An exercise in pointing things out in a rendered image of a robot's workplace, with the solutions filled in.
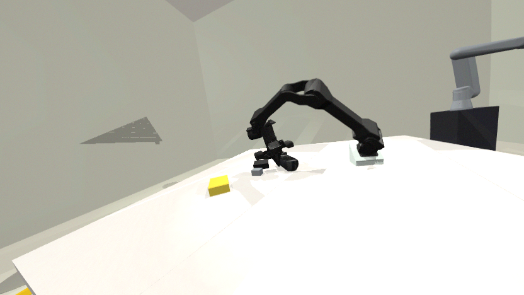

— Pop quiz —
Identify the yellow rectangular block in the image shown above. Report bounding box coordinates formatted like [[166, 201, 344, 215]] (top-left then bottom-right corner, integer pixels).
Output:
[[208, 175, 230, 197]]

